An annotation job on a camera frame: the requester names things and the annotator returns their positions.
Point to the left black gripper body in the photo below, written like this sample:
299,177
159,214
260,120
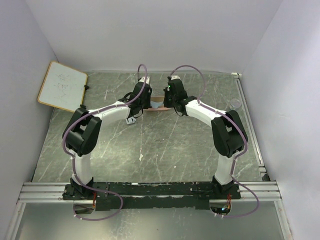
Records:
146,103

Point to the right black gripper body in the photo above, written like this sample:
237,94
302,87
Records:
169,100

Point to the light blue cleaning cloth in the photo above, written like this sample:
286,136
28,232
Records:
156,104

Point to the pink glasses case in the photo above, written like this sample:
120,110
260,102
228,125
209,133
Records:
157,98

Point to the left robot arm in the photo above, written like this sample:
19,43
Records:
82,132

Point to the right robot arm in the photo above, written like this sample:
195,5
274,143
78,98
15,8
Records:
229,136

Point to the white sunglasses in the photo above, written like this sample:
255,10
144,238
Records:
130,120

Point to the clear plastic cup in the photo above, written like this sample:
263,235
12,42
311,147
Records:
235,104

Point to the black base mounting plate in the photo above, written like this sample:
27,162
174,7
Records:
148,195

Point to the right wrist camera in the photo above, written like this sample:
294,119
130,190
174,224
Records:
173,77

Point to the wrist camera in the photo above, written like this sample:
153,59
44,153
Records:
145,80
173,77

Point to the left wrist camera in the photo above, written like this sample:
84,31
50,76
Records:
145,80

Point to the small whiteboard orange frame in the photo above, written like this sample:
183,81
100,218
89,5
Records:
63,87

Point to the aluminium rail frame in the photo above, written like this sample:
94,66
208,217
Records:
154,181

